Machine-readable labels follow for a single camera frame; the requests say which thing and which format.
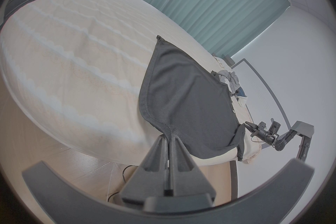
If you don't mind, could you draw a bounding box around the bed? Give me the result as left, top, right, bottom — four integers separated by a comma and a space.
0, 0, 290, 201

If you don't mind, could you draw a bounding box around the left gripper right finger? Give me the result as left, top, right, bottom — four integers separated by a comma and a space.
171, 135, 218, 204

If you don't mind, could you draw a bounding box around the black cable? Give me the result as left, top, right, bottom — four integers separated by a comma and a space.
108, 165, 139, 202

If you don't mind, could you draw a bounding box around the white printed pillow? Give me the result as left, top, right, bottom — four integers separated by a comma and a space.
213, 56, 231, 71

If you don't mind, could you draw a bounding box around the pile of clothes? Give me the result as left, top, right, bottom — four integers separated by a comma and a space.
211, 69, 248, 106

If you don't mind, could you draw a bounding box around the black T-shirt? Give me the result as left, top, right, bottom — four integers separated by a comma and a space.
139, 35, 247, 162

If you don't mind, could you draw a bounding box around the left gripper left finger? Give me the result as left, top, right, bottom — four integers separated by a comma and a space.
121, 136, 168, 208

